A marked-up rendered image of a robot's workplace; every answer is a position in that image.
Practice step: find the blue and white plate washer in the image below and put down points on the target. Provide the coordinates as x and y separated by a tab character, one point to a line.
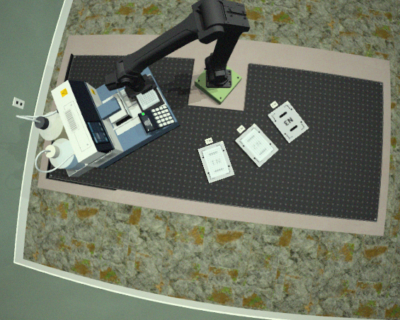
99	126

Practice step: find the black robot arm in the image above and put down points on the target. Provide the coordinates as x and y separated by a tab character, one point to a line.
209	21

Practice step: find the white microplate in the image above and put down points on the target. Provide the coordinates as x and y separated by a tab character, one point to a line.
150	99
211	154
256	149

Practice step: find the white plastic bottle with dark cap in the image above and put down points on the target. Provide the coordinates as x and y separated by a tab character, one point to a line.
51	128

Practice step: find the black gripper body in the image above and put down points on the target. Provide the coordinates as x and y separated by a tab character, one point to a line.
142	88

